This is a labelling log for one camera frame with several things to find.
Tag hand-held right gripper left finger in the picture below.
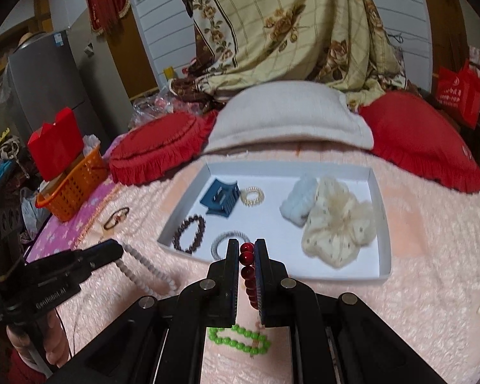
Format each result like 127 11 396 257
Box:
70 238 241 384

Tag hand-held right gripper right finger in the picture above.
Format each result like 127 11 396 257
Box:
254 238 449 384

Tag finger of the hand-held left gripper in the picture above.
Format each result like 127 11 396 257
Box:
24 239 125 289

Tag red bead bracelet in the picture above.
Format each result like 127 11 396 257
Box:
239 242 261 311

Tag silver hair tie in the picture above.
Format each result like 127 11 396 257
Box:
211 230 251 261

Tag white cardboard box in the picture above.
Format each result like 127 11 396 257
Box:
157 161 393 284

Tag white bead bracelet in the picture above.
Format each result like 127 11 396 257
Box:
114 242 179 299

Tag brown bead bracelet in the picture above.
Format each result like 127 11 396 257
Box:
172 215 207 255

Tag green bead bracelet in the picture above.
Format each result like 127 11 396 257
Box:
208 324 272 358

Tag clear spiral hair tie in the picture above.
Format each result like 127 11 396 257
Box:
240 186 265 208

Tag blue hair claw clip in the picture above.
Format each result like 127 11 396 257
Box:
199 179 241 221

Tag light blue scrunchie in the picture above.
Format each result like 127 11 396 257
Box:
279 176 320 227

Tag cream dotted scrunchie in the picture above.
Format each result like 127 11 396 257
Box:
301 176 375 269

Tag person's left hand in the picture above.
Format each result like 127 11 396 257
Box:
6 310 70 372

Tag purple patterned blanket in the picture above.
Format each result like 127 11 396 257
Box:
24 144 123 265

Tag orange plastic basket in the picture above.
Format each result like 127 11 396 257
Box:
36 146 109 223

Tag pale plastic bag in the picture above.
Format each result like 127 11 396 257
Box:
19 186 51 241

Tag white plastic bag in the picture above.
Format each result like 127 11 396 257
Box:
82 134 102 155

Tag red paper bag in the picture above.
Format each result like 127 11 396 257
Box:
27 107 84 182

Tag red ruffled cushion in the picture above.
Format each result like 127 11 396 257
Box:
109 110 220 187

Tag clear plastic wrap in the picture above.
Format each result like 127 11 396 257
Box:
130 92 185 129

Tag white pillow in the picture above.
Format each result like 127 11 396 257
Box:
203 81 374 155

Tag pink fluffy blanket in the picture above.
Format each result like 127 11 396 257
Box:
56 144 480 384

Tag grey refrigerator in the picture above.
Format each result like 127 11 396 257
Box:
6 28 113 149

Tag yellow wooden door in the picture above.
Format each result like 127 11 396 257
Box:
108 0 161 103

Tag floral checked quilt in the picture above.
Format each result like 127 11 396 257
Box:
170 0 409 108

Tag red shopping bag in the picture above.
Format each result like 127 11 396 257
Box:
436 60 480 127

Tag brown hair tie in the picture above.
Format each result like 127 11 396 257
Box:
103 207 131 232

